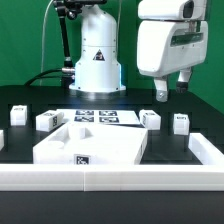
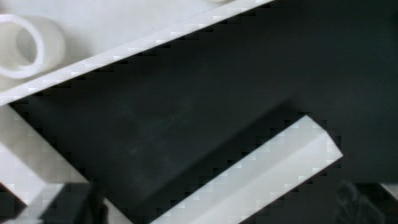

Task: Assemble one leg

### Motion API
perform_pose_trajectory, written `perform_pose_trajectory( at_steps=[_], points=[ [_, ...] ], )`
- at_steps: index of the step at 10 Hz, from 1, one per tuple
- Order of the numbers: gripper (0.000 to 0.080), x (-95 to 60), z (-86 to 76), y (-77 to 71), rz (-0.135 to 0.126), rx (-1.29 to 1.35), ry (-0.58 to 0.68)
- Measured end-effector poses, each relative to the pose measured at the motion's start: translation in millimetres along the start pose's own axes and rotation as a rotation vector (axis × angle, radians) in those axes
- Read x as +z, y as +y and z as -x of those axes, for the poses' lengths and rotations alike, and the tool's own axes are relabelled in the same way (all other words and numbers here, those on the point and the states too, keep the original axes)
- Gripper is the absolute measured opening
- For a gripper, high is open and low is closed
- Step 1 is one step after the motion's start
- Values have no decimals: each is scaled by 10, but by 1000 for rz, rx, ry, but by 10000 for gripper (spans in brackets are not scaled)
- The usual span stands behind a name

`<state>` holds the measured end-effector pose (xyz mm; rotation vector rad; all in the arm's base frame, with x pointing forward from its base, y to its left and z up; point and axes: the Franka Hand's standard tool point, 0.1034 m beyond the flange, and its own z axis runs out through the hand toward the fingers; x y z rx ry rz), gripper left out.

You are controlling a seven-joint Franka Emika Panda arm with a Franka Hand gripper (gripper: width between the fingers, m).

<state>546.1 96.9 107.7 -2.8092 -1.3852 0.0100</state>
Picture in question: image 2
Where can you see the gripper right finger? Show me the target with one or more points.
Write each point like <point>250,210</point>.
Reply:
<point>367,203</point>

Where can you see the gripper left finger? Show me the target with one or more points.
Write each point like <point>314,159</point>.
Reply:
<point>78,207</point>

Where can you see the white square tabletop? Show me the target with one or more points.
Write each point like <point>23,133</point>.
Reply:
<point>113,28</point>

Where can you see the white U-shaped obstacle fence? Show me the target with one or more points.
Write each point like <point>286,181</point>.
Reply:
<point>200,175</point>

